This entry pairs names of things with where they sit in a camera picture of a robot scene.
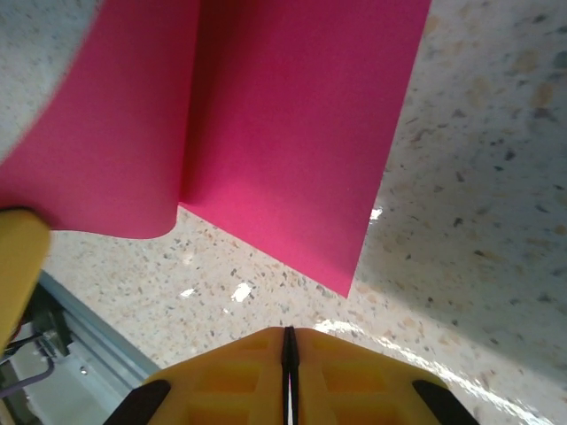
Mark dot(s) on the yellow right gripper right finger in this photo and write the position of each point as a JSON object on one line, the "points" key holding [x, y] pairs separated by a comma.
{"points": [[354, 380]]}

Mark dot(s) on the pink paper sheet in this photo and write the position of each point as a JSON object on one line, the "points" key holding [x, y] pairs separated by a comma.
{"points": [[288, 133]]}

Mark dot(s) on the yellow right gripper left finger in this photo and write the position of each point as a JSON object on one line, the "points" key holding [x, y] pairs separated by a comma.
{"points": [[221, 385]]}

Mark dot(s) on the aluminium mounting rail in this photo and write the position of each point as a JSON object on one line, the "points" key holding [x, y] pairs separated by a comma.
{"points": [[102, 336]]}

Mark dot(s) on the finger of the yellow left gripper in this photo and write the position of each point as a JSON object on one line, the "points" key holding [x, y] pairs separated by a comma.
{"points": [[20, 265]]}

